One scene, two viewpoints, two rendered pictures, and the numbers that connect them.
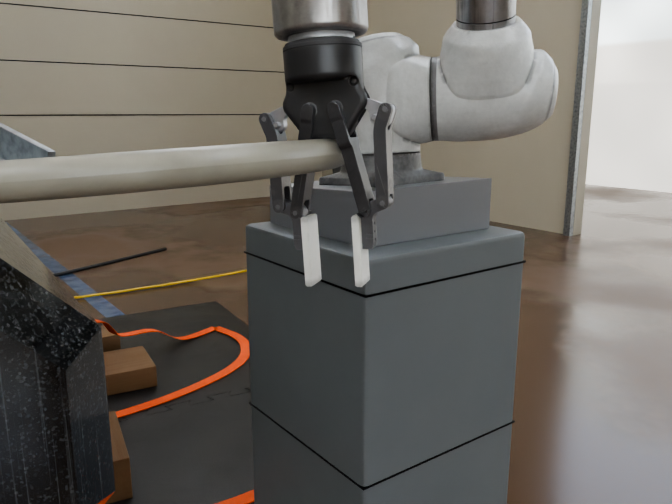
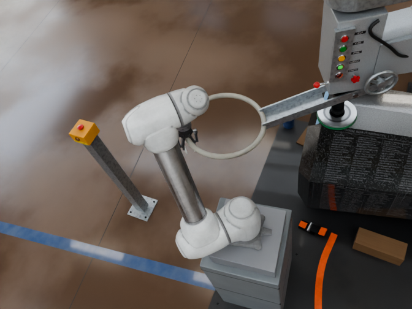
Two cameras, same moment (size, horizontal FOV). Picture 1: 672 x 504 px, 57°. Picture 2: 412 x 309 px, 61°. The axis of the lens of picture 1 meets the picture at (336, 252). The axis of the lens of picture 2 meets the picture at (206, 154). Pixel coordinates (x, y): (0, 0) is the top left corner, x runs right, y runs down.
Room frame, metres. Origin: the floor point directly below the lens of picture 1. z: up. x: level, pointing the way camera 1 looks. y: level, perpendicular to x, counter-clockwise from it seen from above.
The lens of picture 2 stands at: (1.84, -0.39, 2.52)
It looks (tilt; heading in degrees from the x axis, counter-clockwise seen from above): 54 degrees down; 159
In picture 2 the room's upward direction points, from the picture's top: 19 degrees counter-clockwise
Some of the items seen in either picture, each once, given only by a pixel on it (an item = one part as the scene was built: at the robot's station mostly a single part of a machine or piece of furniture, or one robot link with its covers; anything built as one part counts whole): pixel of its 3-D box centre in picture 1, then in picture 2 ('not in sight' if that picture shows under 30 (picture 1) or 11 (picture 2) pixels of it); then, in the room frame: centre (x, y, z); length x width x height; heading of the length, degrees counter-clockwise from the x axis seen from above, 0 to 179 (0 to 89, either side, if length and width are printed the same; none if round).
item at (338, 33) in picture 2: not in sight; (340, 56); (1.08, 0.65, 1.42); 0.08 x 0.03 x 0.28; 57
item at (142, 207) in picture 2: not in sight; (117, 174); (0.16, -0.44, 0.54); 0.20 x 0.20 x 1.09; 30
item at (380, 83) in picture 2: not in sight; (377, 78); (1.19, 0.81, 1.24); 0.15 x 0.10 x 0.15; 57
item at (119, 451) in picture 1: (101, 455); (379, 246); (1.59, 0.66, 0.07); 0.30 x 0.12 x 0.12; 26
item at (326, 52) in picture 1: (325, 90); (185, 131); (0.61, 0.01, 1.04); 0.08 x 0.07 x 0.09; 72
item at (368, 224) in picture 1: (377, 222); not in sight; (0.59, -0.04, 0.92); 0.03 x 0.01 x 0.05; 72
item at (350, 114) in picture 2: not in sight; (336, 113); (1.03, 0.77, 0.89); 0.21 x 0.21 x 0.01
